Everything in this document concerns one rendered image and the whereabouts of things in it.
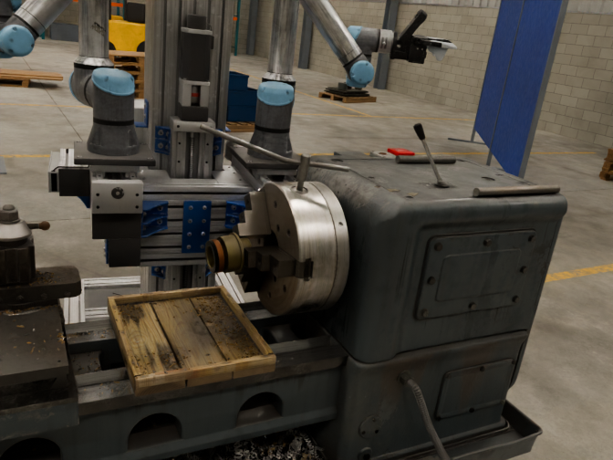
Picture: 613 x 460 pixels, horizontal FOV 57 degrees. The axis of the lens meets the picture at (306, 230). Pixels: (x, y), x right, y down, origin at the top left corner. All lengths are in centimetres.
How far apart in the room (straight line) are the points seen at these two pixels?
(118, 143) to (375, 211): 84
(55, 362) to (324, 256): 56
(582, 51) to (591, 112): 125
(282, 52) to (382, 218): 91
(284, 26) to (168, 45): 38
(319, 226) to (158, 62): 91
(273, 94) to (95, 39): 54
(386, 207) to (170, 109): 96
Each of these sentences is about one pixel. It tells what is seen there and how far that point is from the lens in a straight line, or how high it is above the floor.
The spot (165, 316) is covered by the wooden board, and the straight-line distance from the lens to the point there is 144.
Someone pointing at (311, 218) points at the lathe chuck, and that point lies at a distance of 124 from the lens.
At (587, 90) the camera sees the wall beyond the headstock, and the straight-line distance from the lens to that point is 1300.
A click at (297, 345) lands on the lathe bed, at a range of 141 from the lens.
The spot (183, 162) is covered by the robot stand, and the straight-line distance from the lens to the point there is 193.
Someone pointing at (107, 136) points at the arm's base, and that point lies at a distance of 176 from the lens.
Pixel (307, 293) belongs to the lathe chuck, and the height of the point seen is 103.
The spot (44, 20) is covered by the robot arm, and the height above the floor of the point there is 152.
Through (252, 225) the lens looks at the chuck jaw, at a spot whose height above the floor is 114.
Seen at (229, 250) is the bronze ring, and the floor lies 110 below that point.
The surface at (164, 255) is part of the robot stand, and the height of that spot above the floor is 84.
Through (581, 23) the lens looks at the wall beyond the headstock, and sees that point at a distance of 1332.
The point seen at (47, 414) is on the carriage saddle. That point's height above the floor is 90.
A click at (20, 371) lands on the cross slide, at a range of 113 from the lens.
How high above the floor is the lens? 159
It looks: 20 degrees down
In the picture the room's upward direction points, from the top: 7 degrees clockwise
